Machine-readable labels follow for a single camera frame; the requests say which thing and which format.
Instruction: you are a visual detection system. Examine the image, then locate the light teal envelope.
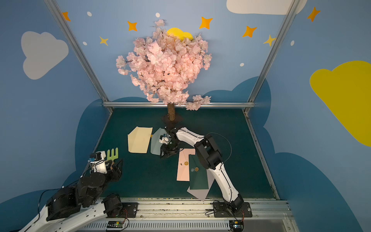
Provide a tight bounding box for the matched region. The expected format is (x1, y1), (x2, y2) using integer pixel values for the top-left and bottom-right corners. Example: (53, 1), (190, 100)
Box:
(150, 128), (166, 156)

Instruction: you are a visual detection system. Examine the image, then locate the cream yellow envelope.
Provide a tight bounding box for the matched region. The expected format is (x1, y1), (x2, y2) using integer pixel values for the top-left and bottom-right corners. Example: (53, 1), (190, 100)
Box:
(128, 126), (153, 154)

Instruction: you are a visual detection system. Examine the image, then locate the dark green envelope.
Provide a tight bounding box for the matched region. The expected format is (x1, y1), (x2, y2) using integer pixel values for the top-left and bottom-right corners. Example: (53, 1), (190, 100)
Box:
(188, 155), (209, 190)

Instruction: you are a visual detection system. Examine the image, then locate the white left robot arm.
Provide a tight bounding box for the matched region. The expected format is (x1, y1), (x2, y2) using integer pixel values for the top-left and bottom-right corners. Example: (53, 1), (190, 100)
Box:
(21, 160), (124, 232)

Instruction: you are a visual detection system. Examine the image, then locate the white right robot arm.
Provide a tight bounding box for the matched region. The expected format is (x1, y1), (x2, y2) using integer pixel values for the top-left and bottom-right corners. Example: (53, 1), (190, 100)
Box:
(158, 127), (244, 213)

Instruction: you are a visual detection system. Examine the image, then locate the pink envelope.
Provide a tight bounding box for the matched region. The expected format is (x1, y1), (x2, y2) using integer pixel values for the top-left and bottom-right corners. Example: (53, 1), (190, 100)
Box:
(176, 148), (195, 181)

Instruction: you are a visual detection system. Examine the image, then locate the lavender envelope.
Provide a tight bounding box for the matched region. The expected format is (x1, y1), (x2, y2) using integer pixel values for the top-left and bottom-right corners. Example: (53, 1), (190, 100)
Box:
(187, 170), (215, 202)

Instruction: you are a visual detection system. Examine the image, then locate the pink blossom artificial tree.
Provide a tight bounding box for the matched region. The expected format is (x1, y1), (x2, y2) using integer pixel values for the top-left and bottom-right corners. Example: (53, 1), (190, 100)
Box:
(116, 19), (212, 122)

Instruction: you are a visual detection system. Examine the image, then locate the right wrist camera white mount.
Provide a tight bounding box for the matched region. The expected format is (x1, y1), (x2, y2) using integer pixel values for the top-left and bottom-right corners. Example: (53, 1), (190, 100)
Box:
(159, 135), (170, 145)

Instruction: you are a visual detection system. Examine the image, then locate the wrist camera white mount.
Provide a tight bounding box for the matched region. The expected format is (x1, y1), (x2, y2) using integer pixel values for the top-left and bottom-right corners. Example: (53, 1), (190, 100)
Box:
(159, 135), (170, 145)
(88, 151), (107, 174)

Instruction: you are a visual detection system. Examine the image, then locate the green garden fork wooden handle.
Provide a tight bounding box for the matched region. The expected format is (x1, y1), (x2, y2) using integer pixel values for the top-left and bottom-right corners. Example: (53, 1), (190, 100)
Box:
(106, 148), (119, 161)

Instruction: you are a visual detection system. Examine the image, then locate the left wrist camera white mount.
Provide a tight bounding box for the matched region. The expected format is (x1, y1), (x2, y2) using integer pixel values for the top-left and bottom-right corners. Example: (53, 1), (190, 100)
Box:
(88, 151), (107, 174)

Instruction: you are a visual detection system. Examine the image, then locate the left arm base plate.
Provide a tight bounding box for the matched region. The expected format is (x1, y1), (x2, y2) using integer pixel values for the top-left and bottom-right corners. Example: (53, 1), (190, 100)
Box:
(114, 202), (139, 218)

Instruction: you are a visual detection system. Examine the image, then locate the aluminium rail front frame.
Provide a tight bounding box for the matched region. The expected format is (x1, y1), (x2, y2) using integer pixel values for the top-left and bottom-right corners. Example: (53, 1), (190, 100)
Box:
(75, 198), (299, 232)

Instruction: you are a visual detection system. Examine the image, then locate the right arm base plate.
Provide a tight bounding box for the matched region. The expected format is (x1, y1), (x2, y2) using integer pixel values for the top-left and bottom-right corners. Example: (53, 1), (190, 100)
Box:
(212, 201), (253, 218)

